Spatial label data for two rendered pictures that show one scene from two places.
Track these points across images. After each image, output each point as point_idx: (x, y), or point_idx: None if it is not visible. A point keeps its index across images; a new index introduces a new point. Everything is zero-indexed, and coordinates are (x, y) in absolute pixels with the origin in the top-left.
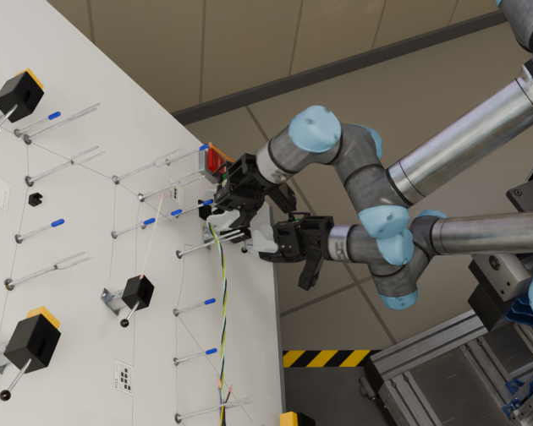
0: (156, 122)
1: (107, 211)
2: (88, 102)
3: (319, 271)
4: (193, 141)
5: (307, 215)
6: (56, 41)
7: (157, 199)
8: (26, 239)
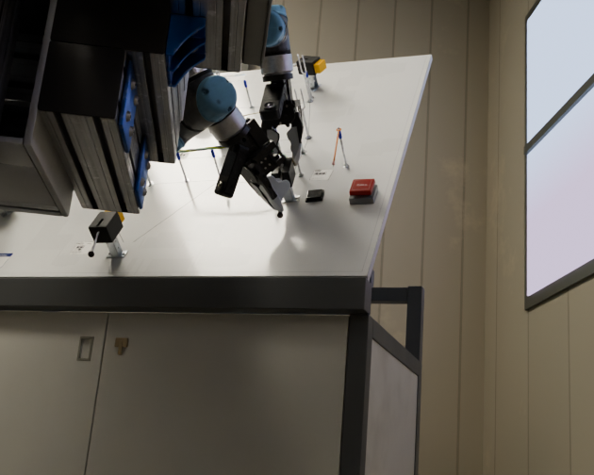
0: (379, 156)
1: (283, 137)
2: (359, 119)
3: (226, 180)
4: (386, 185)
5: (270, 140)
6: (391, 101)
7: (307, 162)
8: (252, 109)
